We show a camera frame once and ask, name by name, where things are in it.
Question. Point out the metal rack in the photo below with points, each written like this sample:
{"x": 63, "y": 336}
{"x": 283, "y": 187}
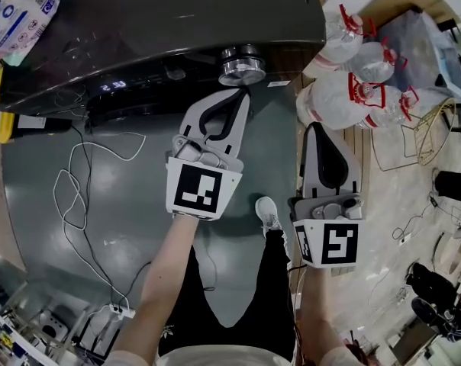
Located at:
{"x": 20, "y": 330}

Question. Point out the yellow box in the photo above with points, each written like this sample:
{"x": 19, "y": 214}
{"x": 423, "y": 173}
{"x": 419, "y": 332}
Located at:
{"x": 1, "y": 128}

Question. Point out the dark grey washing machine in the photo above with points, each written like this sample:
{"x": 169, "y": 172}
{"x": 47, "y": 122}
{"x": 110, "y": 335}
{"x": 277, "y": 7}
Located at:
{"x": 169, "y": 21}

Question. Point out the white power strip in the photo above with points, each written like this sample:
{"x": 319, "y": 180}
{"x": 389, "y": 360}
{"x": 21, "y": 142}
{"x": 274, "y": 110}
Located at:
{"x": 122, "y": 310}

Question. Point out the chrome washing machine dial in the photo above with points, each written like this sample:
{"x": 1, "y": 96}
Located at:
{"x": 241, "y": 74}

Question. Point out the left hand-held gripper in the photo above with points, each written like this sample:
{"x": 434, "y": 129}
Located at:
{"x": 200, "y": 185}

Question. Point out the person's white shirt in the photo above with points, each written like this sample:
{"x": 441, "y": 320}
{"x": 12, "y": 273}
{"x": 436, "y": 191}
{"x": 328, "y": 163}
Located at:
{"x": 230, "y": 357}

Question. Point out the white blue printed package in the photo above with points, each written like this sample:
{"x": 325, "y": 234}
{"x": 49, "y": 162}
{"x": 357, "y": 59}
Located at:
{"x": 17, "y": 17}

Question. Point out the round wooden stool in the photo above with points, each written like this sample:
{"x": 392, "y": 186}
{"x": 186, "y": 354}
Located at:
{"x": 457, "y": 254}

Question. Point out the person's white shoe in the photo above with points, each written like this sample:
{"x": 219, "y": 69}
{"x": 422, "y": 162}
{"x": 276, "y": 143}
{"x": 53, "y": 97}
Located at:
{"x": 268, "y": 212}

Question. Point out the black stool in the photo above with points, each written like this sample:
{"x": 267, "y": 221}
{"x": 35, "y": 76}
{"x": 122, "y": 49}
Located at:
{"x": 455, "y": 185}

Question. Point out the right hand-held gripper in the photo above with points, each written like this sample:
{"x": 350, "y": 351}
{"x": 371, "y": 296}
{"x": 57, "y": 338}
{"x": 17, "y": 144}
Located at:
{"x": 329, "y": 238}

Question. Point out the person's left forearm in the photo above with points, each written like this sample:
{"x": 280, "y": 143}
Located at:
{"x": 162, "y": 280}

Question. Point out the person's right forearm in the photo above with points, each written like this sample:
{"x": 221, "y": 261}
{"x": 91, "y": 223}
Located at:
{"x": 318, "y": 311}

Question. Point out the person's black trousers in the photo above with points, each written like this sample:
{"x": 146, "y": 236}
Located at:
{"x": 230, "y": 338}

